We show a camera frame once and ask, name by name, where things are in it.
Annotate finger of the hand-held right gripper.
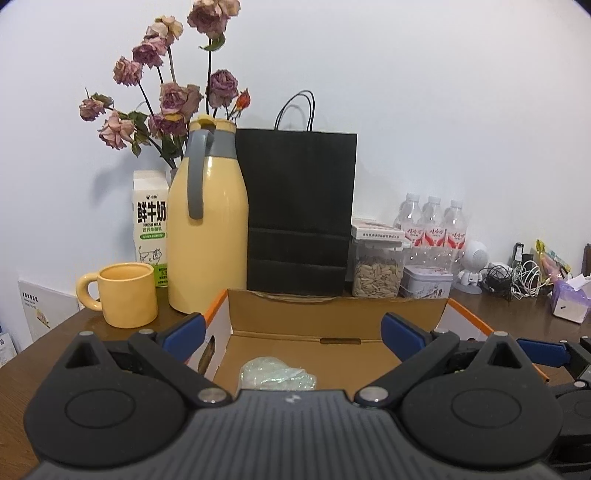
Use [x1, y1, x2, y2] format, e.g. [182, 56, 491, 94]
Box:
[516, 338, 591, 384]

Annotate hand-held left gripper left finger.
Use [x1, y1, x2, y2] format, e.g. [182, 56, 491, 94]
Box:
[53, 313, 233, 408]

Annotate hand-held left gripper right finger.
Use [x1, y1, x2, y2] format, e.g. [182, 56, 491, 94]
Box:
[355, 312, 534, 409]

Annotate red cardboard box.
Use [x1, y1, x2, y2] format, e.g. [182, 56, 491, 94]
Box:
[187, 288, 550, 393]

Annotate purple tissue pack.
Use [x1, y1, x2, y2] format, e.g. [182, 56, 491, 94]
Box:
[549, 273, 591, 325]

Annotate grey printed tin box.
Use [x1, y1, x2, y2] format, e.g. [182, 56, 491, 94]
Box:
[399, 264, 454, 300]

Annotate yellow mug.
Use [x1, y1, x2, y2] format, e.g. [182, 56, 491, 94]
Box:
[76, 262, 158, 329]

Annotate clear seed container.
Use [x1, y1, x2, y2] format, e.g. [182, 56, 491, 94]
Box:
[351, 237, 411, 298]

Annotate colourful snack packet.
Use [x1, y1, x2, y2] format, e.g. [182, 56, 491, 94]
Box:
[534, 239, 572, 280]

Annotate clear plastic bag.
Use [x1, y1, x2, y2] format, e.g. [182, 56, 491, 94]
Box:
[239, 357, 318, 393]

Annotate yellow thermos jug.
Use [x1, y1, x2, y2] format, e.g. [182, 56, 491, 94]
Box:
[167, 114, 250, 315]

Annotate small white red box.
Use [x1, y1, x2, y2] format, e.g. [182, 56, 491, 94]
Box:
[351, 218, 406, 241]

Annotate white robot-shaped speaker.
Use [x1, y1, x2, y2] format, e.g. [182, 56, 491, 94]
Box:
[457, 240, 492, 295]

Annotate white milk carton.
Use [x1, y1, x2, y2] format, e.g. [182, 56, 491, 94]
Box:
[133, 170, 171, 289]

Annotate white booklet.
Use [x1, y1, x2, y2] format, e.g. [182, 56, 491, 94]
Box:
[18, 279, 81, 344]

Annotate black paper bag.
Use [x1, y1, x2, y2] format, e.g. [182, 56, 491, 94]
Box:
[235, 90, 358, 296]

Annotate blue white leaflet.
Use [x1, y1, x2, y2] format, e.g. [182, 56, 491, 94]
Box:
[0, 330, 17, 365]

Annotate dried pink rose bouquet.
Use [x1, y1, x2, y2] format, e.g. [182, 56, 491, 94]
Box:
[78, 0, 252, 169]

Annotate white cable bundle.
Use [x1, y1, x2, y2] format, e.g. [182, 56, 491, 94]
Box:
[508, 261, 555, 303]

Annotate black cable bundle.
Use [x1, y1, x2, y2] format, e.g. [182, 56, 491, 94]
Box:
[480, 262, 514, 296]

